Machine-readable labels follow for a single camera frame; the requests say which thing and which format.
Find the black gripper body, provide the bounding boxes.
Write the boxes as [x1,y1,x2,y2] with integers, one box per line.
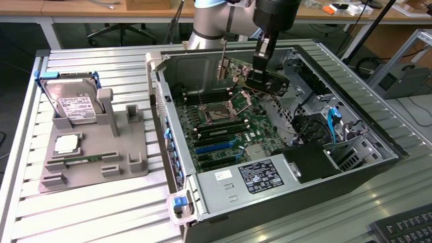
[251,0,299,33]

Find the green graphics card with fan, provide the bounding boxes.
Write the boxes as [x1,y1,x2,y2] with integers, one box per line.
[214,37,291,99]

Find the wooden desk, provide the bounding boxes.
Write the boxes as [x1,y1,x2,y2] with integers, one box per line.
[0,0,195,50]
[271,0,432,63]

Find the orange and white box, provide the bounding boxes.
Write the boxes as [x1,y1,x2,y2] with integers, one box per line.
[321,4,351,16]

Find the silver socket cover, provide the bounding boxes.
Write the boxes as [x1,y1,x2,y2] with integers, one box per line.
[227,88,253,115]

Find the black RAM slot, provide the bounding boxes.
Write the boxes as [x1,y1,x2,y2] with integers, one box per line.
[182,87,229,96]
[185,95,234,104]
[183,90,231,99]
[183,92,233,101]
[194,119,246,130]
[193,118,243,129]

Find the silver disk bay cage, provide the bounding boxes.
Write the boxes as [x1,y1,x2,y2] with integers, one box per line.
[265,69,339,147]

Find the CPU socket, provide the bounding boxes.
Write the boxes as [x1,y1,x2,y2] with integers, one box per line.
[199,103,234,126]

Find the black tripod pole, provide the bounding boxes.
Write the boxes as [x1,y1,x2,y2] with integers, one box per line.
[339,0,398,64]

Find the green motherboard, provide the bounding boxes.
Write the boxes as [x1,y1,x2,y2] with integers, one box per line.
[170,87,290,175]

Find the dark RAM stick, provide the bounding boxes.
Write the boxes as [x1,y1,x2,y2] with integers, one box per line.
[195,123,250,139]

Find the black expansion slot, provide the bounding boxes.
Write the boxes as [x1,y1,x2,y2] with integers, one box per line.
[191,136,230,149]
[201,156,238,170]

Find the silver chipset heatsink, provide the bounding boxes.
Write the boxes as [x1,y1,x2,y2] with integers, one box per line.
[243,145,270,159]

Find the white papers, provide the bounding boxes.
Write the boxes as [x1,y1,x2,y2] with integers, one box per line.
[390,2,432,18]

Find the grey control box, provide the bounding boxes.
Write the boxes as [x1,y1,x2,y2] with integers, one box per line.
[365,60,432,101]

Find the brown wooden block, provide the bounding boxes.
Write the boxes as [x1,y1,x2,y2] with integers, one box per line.
[403,0,432,10]

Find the black office chair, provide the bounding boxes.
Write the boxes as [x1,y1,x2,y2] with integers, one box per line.
[85,22,158,48]

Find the black plastic shroud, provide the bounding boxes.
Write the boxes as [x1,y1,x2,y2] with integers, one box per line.
[270,145,342,184]

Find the vented silver disk bay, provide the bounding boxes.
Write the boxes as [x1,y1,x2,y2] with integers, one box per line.
[321,136,385,173]

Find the grey power supply unit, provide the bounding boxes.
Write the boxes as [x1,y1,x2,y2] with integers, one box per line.
[194,153,301,215]

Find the black open PC case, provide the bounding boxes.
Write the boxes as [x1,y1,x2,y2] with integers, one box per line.
[143,44,410,243]

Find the silver hard disk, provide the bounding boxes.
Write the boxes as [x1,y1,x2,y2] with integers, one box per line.
[43,78,105,125]

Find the hard disk drive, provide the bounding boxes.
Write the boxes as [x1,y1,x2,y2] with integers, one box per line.
[34,71,102,119]

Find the blue case latch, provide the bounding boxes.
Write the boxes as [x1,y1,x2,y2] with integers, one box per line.
[171,197,187,213]

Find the green RAM stick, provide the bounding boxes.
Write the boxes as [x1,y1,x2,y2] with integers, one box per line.
[63,154,103,165]

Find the silver CPU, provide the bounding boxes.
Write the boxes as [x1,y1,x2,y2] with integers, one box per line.
[53,136,81,154]

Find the grey parts rack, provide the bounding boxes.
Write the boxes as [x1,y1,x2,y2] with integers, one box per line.
[37,88,149,194]

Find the black keyboard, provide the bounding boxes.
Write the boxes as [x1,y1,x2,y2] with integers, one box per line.
[366,204,432,243]

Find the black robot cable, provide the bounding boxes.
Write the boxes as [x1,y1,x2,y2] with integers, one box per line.
[163,0,186,45]

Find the blue wire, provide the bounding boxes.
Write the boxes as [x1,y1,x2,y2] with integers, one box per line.
[325,107,342,145]

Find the aluminium profile frame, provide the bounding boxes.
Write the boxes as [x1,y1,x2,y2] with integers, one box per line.
[387,28,432,76]

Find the white cable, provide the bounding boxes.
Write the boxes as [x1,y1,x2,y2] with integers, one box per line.
[87,0,121,10]

